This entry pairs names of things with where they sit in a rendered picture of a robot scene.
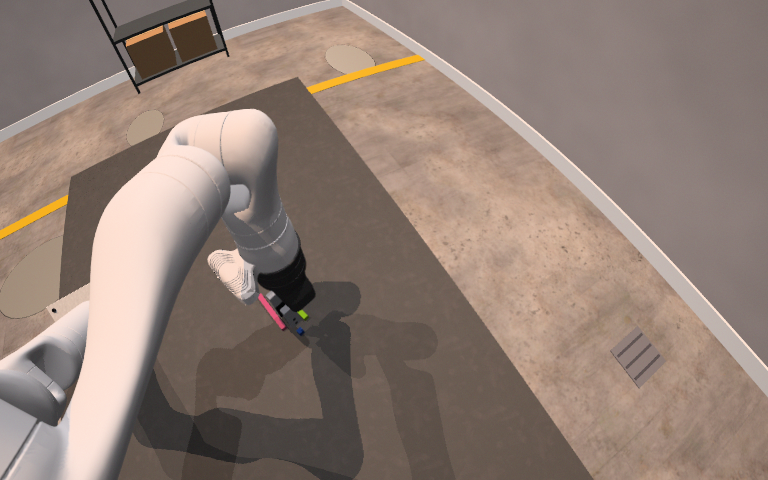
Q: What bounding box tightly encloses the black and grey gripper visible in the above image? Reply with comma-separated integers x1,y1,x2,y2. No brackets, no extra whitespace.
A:
208,215,316,329

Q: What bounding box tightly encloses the pink rod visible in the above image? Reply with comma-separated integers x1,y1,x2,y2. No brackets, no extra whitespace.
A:
258,294,287,331

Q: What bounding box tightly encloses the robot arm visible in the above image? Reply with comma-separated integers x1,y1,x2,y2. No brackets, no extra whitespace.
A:
0,109,287,480

